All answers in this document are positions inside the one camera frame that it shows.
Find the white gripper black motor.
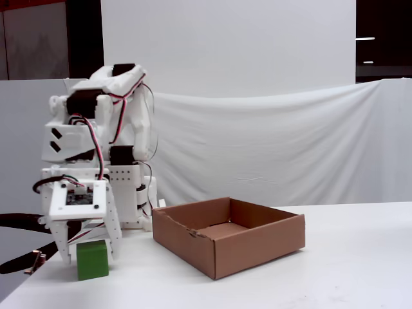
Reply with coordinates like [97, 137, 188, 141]
[40, 165, 124, 266]

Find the green cube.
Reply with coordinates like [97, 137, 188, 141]
[76, 239, 110, 281]

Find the brown cardboard box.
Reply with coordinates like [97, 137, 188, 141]
[151, 196, 306, 281]

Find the small metal table clamp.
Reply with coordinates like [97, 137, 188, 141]
[24, 249, 47, 276]

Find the white partition panel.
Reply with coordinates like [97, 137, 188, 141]
[0, 79, 77, 216]

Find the white draped cloth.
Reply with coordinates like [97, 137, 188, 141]
[62, 77, 412, 207]

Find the grey door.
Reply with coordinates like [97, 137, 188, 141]
[0, 3, 70, 81]

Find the white backdrop panel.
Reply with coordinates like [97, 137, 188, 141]
[100, 0, 357, 97]

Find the red white power cable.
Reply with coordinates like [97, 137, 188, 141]
[66, 221, 106, 245]

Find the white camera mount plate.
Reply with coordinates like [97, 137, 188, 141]
[48, 179, 108, 222]

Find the black camera cable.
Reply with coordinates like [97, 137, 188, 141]
[32, 175, 66, 194]

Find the red black servo cable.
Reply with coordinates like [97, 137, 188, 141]
[108, 73, 156, 159]
[69, 114, 106, 180]

